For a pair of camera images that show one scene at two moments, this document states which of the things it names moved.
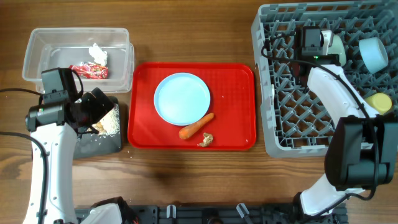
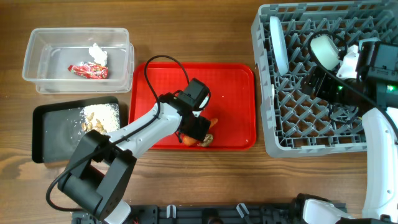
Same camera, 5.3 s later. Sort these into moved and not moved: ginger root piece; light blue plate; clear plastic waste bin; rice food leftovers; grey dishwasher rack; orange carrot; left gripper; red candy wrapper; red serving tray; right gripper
Moved: orange carrot; light blue plate; right gripper; left gripper
Not moved: red candy wrapper; clear plastic waste bin; grey dishwasher rack; red serving tray; ginger root piece; rice food leftovers
